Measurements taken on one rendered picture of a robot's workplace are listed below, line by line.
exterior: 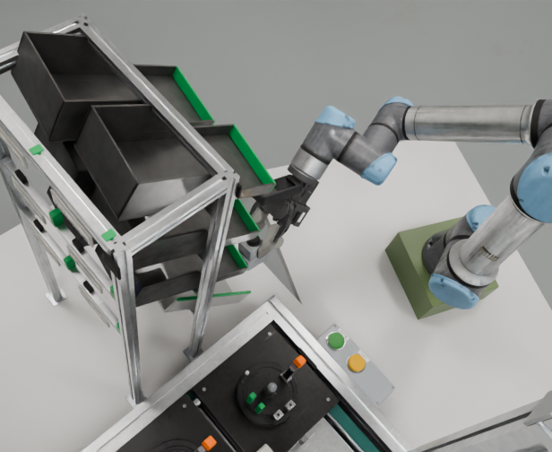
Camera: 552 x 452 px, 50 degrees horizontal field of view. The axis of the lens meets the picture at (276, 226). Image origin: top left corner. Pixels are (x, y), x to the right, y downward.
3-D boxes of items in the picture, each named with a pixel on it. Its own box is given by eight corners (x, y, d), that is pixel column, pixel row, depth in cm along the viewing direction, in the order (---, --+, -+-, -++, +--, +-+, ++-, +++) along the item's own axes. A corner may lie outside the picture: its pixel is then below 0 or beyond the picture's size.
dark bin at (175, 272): (211, 224, 127) (228, 203, 122) (243, 273, 123) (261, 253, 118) (94, 250, 107) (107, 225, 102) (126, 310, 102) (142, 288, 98)
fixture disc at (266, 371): (269, 351, 138) (270, 349, 136) (310, 397, 135) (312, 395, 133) (223, 390, 132) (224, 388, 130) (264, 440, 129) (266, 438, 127)
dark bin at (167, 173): (228, 134, 99) (249, 101, 95) (269, 194, 95) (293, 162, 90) (73, 145, 79) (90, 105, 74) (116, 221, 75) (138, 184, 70)
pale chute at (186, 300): (211, 258, 145) (223, 247, 143) (238, 303, 141) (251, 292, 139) (133, 258, 120) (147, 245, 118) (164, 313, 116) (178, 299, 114)
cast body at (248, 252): (256, 247, 139) (257, 226, 134) (269, 258, 137) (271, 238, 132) (228, 265, 135) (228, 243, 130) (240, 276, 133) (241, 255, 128)
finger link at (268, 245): (279, 265, 135) (294, 227, 134) (264, 263, 130) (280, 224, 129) (269, 259, 136) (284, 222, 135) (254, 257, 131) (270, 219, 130)
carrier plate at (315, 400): (269, 325, 143) (270, 322, 141) (338, 402, 137) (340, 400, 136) (190, 390, 133) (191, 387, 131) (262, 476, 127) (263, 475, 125)
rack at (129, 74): (116, 247, 155) (85, 6, 86) (205, 353, 146) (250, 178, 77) (44, 295, 146) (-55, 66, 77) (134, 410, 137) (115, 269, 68)
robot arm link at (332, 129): (359, 123, 123) (324, 100, 123) (331, 168, 125) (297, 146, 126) (360, 124, 130) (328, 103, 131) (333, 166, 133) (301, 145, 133)
